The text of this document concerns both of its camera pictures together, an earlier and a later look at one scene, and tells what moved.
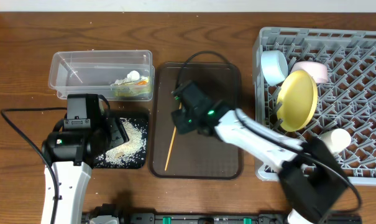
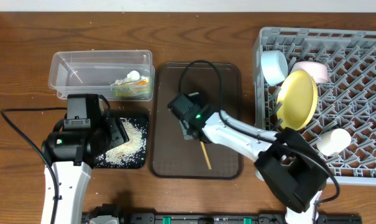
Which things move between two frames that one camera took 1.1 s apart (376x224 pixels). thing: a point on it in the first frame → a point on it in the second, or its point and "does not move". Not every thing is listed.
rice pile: (130, 154) does not move
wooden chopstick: (180, 106) → (207, 160)
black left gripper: (117, 132) does not move
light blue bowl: (275, 66) does not move
